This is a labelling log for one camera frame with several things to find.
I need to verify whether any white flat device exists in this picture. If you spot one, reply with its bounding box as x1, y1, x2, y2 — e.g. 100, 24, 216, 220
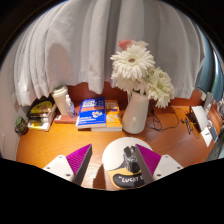
189, 105, 210, 133

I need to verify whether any white and yellow book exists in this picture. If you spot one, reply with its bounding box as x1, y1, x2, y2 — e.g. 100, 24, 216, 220
27, 119, 56, 132

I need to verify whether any white artificial flower bouquet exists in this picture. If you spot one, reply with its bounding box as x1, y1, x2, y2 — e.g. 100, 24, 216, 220
109, 39, 176, 109

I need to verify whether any dark computer monitor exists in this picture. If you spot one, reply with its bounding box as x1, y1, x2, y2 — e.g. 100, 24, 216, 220
196, 29, 224, 103

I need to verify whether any dark mug with green inside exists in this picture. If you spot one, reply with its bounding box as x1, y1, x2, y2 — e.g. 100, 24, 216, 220
14, 115, 29, 136

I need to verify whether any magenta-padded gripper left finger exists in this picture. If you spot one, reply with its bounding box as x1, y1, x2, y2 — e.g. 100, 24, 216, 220
42, 143, 94, 187

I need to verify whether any red book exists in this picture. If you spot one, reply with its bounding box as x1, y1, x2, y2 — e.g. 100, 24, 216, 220
53, 113, 79, 124

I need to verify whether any white curtain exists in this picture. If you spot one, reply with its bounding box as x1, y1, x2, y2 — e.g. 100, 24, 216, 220
8, 0, 206, 108

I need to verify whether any black book with white lettering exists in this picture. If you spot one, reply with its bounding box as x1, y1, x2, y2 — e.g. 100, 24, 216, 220
27, 114, 57, 125

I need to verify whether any black cable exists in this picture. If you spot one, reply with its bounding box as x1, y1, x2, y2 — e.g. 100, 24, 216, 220
146, 104, 193, 132

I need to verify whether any round white printed mouse pad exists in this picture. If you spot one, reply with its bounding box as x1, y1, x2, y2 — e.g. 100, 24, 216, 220
101, 136, 158, 190

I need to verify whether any cream tumbler with lid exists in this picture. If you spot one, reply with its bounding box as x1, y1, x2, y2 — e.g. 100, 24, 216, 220
50, 84, 70, 117

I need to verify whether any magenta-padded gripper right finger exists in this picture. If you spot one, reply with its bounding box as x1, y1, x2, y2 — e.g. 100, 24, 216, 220
134, 143, 184, 185

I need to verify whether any white vase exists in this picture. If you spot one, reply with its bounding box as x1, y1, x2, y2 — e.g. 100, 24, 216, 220
121, 90, 150, 135

